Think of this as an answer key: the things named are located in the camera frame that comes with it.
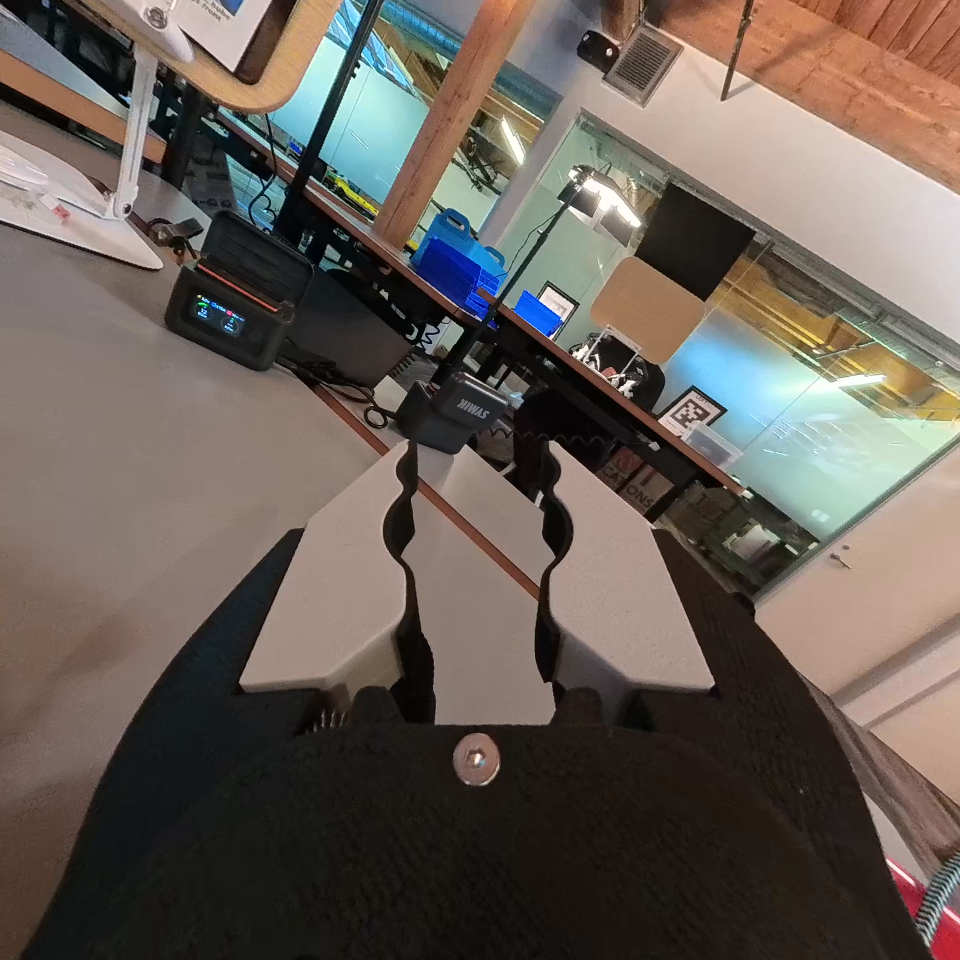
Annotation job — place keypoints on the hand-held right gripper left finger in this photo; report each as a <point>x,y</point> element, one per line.
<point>330,600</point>

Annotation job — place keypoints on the framed tag sign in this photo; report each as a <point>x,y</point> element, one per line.
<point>694,411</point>

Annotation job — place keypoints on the red bin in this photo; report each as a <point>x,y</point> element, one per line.
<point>911,892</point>

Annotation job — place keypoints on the printed instruction sheet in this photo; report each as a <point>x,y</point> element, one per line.
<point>217,30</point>

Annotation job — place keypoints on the small blue bin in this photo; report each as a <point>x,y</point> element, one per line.
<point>536,315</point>

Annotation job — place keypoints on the cardboard box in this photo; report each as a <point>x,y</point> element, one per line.
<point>637,484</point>

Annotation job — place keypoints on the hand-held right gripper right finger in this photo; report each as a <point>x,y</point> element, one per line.
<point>622,600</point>

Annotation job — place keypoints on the tan display board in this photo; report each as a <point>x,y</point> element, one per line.
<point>649,307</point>

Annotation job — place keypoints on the black light stand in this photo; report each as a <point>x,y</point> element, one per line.
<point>615,210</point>

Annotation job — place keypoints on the black panel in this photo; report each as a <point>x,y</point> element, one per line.
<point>694,240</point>

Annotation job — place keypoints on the black charger case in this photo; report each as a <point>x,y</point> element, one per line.
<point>259,345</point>

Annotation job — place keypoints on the black clamp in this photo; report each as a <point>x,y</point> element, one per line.
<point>176,236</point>

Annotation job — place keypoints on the wooden table black legs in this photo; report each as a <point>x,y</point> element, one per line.
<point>375,241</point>
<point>637,416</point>

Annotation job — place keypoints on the dark grey box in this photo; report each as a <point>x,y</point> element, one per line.
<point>352,330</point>

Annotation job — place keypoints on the black pole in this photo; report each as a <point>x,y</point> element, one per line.
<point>330,112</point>

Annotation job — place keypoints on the black picture frame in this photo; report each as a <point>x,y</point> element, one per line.
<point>559,300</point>

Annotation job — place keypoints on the clear plastic box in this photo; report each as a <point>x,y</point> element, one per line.
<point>712,442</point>

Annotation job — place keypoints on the wooden pillar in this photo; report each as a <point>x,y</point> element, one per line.
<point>450,120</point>
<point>885,772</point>

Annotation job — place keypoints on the air vent grille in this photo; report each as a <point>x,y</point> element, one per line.
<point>643,64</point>

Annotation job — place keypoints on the stack of blue bins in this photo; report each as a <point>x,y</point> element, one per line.
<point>450,262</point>

